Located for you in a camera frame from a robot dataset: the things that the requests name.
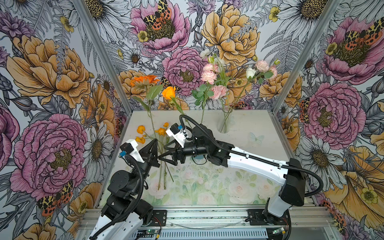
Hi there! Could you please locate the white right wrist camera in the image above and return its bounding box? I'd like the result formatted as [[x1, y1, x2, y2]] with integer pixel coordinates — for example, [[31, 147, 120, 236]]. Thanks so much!
[[166, 123, 188, 148]]

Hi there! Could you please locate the aluminium corner post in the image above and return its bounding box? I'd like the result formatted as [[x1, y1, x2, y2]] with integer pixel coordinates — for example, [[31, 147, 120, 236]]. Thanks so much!
[[70, 0, 133, 115], [271, 0, 341, 113]]

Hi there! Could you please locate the right aluminium corner post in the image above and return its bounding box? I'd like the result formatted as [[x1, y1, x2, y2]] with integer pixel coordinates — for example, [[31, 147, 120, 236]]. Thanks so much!
[[271, 0, 341, 113]]

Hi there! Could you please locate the left aluminium corner post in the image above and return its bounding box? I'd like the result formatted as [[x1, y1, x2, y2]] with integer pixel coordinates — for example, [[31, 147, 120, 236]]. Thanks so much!
[[70, 0, 133, 115]]

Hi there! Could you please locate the pink rosebud stem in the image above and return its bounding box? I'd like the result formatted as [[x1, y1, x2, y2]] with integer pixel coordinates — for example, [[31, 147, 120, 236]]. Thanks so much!
[[226, 65, 253, 113]]

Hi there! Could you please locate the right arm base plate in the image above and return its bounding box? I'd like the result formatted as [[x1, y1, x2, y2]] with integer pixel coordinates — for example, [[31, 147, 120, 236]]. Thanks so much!
[[245, 209, 290, 226]]

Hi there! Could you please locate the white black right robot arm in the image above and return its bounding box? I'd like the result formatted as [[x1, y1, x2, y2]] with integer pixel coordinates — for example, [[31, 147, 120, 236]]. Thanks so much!
[[158, 124, 324, 224]]

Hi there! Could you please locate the green circuit board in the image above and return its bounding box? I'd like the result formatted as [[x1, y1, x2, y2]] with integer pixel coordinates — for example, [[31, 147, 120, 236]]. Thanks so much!
[[135, 230, 161, 240]]

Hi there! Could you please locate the clear glass vase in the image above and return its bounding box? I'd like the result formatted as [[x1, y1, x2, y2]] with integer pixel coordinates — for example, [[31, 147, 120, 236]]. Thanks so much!
[[218, 109, 235, 134]]

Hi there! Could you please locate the aluminium front rail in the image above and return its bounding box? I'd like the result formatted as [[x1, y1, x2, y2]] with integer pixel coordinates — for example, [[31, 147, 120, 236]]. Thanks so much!
[[80, 205, 334, 230]]

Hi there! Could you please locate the pink carnation flower stem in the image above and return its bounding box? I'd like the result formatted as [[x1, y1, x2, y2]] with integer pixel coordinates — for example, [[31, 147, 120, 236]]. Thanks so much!
[[234, 59, 281, 103]]

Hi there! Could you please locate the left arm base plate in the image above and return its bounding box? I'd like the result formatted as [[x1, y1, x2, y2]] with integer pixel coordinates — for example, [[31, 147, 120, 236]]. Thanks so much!
[[149, 209, 168, 227]]

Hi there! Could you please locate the orange yellow ranunculus stem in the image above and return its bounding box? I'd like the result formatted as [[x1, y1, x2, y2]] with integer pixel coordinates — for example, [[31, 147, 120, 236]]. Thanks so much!
[[135, 122, 173, 191]]

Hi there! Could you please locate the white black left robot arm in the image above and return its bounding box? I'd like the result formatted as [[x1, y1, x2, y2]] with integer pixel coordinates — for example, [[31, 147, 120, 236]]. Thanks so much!
[[88, 139, 160, 240]]

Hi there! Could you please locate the light pink peony stem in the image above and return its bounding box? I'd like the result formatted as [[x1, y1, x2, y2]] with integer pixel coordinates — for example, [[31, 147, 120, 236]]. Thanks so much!
[[208, 85, 230, 123]]

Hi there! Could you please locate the orange daisy flower stem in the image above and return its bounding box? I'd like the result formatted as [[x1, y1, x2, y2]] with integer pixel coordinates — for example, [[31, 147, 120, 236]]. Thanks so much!
[[129, 74, 175, 190]]

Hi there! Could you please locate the pink white rose stem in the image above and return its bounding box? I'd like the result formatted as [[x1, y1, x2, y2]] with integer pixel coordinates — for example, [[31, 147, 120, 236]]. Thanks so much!
[[192, 63, 219, 123]]

